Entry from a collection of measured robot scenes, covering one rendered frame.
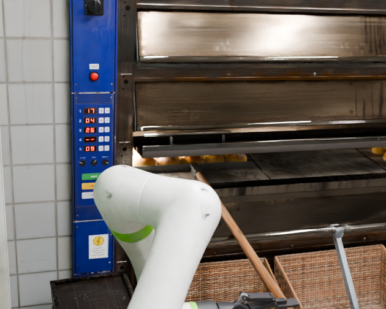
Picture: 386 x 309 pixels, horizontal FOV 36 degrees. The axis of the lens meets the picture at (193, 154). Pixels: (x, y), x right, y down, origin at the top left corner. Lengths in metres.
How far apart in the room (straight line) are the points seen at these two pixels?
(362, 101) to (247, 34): 0.60
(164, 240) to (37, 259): 1.28
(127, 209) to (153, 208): 0.06
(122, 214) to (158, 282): 0.20
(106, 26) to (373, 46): 1.06
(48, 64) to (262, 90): 0.82
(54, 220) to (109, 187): 1.08
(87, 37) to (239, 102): 0.64
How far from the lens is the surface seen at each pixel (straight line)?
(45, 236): 2.34
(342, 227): 2.24
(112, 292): 2.23
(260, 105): 2.31
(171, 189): 1.20
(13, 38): 2.07
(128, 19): 2.09
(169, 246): 1.15
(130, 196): 1.23
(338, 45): 2.38
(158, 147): 2.08
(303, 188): 2.54
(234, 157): 2.60
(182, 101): 2.21
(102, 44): 2.06
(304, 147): 2.28
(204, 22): 2.18
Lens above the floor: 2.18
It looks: 22 degrees down
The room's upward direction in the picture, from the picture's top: 4 degrees clockwise
